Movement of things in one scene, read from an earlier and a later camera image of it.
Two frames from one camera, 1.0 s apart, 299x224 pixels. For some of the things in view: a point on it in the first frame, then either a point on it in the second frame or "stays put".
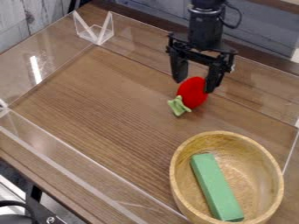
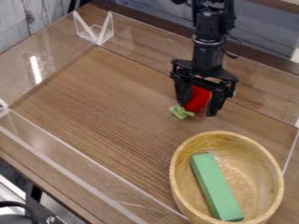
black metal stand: x=35 y=209 stays put
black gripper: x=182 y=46 -> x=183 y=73
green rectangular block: x=216 y=186 stays put
